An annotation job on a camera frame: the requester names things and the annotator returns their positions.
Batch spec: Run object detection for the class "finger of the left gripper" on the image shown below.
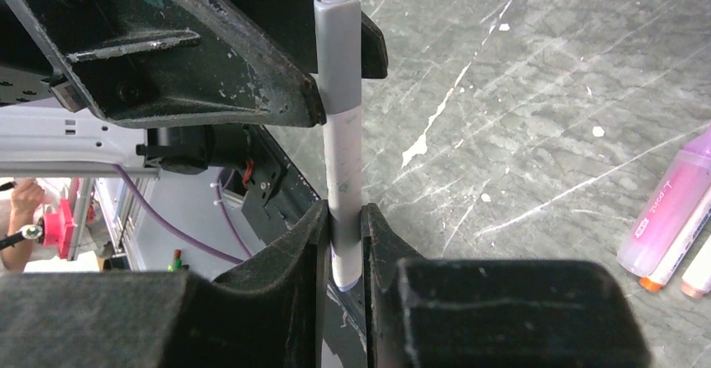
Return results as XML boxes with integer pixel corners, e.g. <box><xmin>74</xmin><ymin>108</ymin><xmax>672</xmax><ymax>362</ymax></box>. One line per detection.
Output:
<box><xmin>4</xmin><ymin>0</ymin><xmax>325</xmax><ymax>127</ymax></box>
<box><xmin>229</xmin><ymin>0</ymin><xmax>388</xmax><ymax>79</ymax></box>

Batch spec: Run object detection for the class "pink background device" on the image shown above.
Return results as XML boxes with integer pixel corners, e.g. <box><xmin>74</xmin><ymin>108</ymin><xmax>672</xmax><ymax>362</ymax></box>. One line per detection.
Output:
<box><xmin>41</xmin><ymin>199</ymin><xmax>75</xmax><ymax>260</ymax></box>

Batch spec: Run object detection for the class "green capped orange marker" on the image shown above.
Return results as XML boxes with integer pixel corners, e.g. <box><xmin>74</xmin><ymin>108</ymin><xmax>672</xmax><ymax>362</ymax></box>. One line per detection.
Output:
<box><xmin>638</xmin><ymin>189</ymin><xmax>710</xmax><ymax>293</ymax></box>

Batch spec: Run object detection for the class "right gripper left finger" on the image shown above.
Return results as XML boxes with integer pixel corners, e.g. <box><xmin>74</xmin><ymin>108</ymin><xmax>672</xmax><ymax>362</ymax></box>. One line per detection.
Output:
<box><xmin>1</xmin><ymin>201</ymin><xmax>329</xmax><ymax>367</ymax></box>

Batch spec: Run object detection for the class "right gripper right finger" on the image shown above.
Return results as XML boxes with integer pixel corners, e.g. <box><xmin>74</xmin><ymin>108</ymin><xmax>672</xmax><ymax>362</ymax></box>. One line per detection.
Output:
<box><xmin>361</xmin><ymin>204</ymin><xmax>651</xmax><ymax>367</ymax></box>

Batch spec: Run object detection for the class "blue capped white marker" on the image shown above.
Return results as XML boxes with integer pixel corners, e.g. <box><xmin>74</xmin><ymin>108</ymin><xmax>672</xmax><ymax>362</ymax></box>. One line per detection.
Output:
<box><xmin>681</xmin><ymin>247</ymin><xmax>710</xmax><ymax>298</ymax></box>

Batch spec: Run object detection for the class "purple highlighter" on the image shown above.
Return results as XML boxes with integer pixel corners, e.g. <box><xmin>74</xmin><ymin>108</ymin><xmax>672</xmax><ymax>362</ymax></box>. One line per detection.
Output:
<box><xmin>616</xmin><ymin>131</ymin><xmax>710</xmax><ymax>277</ymax></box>

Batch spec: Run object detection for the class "grey pen cap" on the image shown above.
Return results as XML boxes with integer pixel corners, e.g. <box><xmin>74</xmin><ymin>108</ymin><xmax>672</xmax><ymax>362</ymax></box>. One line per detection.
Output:
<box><xmin>314</xmin><ymin>0</ymin><xmax>361</xmax><ymax>115</ymax></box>

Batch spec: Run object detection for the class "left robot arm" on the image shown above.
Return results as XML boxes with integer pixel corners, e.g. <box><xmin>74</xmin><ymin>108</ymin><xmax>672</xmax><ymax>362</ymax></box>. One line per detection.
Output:
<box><xmin>1</xmin><ymin>0</ymin><xmax>328</xmax><ymax>177</ymax></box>

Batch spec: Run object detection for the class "person hand in background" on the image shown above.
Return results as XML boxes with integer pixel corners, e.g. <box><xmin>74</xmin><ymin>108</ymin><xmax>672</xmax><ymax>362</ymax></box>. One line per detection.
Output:
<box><xmin>11</xmin><ymin>179</ymin><xmax>45</xmax><ymax>216</ymax></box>

